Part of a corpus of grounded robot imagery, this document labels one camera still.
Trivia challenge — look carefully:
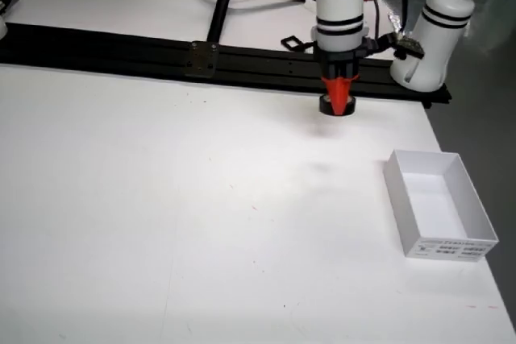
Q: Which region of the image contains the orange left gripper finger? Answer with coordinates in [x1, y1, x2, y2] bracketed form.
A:
[321, 76, 342, 116]

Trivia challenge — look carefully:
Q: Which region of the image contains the silver foil strip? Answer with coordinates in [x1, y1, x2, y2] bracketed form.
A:
[381, 0, 414, 45]

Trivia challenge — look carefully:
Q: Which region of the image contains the dark metal joining plate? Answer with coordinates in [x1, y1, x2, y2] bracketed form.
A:
[184, 40, 221, 79]

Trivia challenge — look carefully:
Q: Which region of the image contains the black aluminium rail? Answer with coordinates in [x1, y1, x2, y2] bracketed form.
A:
[0, 21, 453, 110]

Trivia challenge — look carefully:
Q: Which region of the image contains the black tape roll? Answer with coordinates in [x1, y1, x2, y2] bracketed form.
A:
[318, 93, 357, 116]

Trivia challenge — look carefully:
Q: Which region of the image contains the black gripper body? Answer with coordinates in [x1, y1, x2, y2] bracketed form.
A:
[313, 48, 366, 79]

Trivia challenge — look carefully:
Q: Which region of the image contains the white cardboard bin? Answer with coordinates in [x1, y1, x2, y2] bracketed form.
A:
[381, 149, 500, 263]

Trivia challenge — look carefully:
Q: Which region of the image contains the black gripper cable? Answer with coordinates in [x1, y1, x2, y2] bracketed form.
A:
[364, 0, 383, 43]

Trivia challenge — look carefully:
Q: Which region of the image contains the small black bracket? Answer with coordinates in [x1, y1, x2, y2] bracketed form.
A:
[281, 35, 316, 53]

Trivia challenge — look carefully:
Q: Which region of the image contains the black tripod stand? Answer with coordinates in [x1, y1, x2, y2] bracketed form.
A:
[175, 0, 306, 45]

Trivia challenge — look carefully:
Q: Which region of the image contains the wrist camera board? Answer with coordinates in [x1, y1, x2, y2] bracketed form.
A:
[389, 33, 425, 60]

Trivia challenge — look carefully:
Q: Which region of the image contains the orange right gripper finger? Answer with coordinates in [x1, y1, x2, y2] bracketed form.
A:
[339, 76, 359, 116]

